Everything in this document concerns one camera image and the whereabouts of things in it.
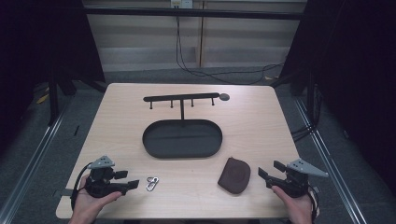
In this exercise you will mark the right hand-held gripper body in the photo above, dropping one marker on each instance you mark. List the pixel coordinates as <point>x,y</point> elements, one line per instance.
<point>294,185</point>

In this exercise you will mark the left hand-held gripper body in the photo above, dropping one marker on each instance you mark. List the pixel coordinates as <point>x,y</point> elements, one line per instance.
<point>102,186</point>

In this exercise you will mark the silver metal carabiner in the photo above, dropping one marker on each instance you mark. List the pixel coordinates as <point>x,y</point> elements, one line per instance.
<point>152,183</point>

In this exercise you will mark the brown leather pouch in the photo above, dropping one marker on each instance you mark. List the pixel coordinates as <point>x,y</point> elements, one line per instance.
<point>235,177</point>

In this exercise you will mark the black key rack with tray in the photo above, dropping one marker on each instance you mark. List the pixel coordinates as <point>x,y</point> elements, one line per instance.
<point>182,140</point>

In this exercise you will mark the person's right hand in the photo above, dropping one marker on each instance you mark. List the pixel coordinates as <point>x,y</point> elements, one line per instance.
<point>297,208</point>

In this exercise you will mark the person's left hand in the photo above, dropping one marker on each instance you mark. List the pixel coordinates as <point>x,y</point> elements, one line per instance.
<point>85,207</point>

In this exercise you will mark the black metal stand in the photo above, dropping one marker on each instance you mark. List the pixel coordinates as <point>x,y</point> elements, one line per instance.
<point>53,99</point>

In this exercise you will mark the yellow tape strip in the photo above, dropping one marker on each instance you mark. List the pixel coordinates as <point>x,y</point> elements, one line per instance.
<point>42,98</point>

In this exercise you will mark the dark curtain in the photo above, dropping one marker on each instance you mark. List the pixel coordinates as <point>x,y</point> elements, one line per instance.
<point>43,40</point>
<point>351,62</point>

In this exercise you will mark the aluminium floor rail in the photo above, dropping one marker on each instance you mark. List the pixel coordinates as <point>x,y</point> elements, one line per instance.
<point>28,168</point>
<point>330,161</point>

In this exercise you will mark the black horizontal frame bar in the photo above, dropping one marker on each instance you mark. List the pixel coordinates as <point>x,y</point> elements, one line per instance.
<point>193,13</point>

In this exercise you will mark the white wall socket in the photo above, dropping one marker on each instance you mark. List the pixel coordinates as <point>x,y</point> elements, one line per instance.
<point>181,3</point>

